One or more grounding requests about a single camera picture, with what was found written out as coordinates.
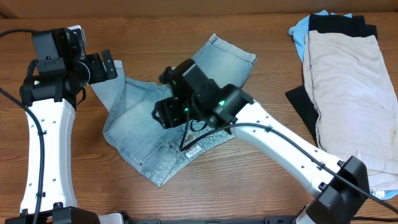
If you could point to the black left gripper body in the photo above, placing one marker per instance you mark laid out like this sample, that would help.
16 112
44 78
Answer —
108 65

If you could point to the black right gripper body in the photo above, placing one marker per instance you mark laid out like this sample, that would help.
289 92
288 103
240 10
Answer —
179 108

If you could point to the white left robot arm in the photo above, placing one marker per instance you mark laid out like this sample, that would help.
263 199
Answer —
54 78

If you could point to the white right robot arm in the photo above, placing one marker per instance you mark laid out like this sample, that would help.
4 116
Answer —
339 187

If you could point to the black folded garment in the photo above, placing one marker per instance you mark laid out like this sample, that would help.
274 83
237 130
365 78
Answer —
322 25

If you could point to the beige folded garment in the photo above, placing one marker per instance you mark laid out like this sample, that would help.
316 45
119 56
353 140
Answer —
357 102

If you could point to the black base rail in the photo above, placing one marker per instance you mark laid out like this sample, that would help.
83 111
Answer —
265 220

